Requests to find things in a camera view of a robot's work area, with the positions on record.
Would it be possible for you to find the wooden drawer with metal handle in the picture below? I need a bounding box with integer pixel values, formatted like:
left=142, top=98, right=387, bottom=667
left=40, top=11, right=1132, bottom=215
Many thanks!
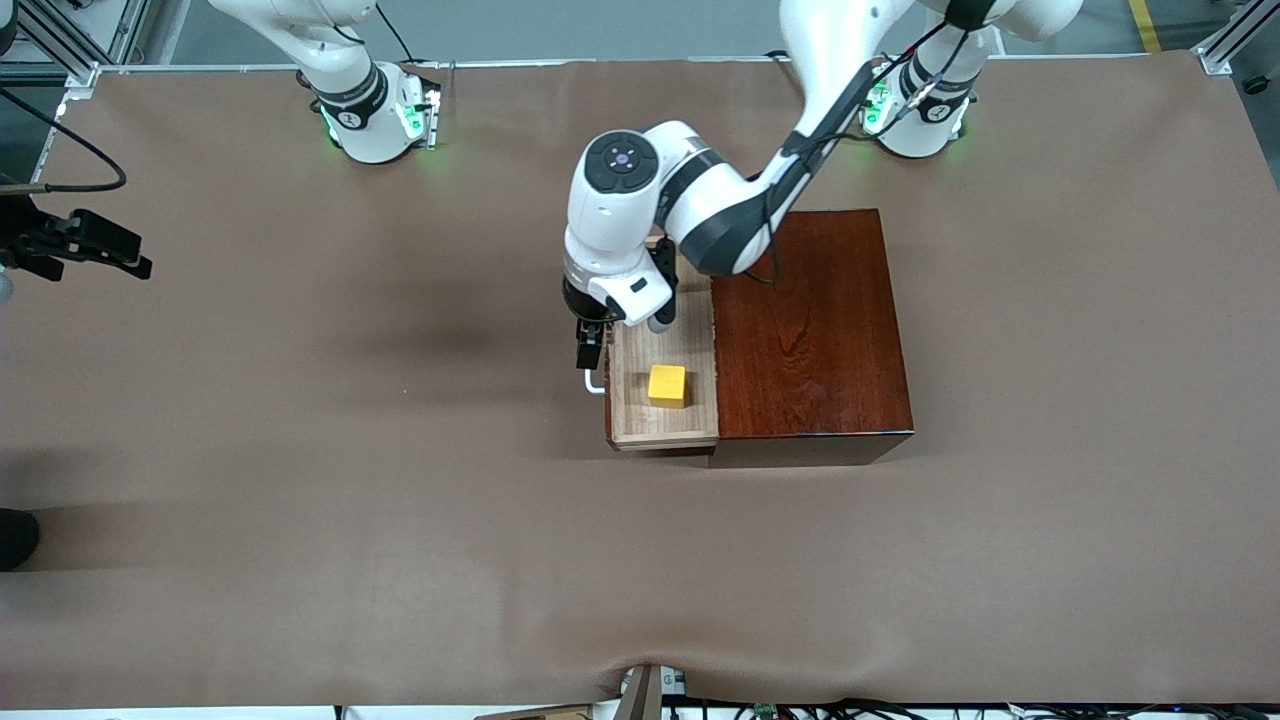
left=583, top=235, right=721, bottom=456

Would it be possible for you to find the black round foam object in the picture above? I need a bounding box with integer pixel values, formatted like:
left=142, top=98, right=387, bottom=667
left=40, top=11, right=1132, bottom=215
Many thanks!
left=0, top=508, right=41, bottom=573

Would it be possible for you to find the grey camera stand post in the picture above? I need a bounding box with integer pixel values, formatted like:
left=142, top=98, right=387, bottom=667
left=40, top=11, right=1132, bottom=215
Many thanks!
left=617, top=664, right=663, bottom=720

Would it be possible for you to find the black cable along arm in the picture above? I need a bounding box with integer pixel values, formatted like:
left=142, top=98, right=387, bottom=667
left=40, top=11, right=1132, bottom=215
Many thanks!
left=758, top=20, right=966, bottom=288

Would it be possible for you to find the tan wooden board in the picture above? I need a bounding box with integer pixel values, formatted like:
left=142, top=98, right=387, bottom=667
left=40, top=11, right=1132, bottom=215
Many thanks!
left=473, top=704, right=593, bottom=720

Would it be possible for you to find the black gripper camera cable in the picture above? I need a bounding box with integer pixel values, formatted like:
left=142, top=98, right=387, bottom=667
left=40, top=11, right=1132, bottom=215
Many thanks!
left=0, top=86, right=129, bottom=194

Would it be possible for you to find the brown table cover sheet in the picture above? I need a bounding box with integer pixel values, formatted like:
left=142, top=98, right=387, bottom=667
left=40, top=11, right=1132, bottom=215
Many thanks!
left=0, top=52, right=1280, bottom=709

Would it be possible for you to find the black floor cable bundle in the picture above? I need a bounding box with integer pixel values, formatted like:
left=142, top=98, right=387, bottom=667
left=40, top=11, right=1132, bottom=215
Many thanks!
left=680, top=698, right=1280, bottom=720

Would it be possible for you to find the aluminium frame profile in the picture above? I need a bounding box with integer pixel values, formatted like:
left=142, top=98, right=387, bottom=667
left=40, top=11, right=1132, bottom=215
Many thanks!
left=0, top=0, right=101, bottom=91
left=105, top=0, right=151, bottom=63
left=1195, top=0, right=1280, bottom=76

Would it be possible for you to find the dark red wooden cabinet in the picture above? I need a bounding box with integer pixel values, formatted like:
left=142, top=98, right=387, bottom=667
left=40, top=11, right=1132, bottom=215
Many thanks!
left=700, top=208, right=916, bottom=469

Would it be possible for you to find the black arm base cable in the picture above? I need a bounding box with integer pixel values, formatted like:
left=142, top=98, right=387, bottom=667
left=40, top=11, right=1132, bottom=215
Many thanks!
left=375, top=0, right=426, bottom=67

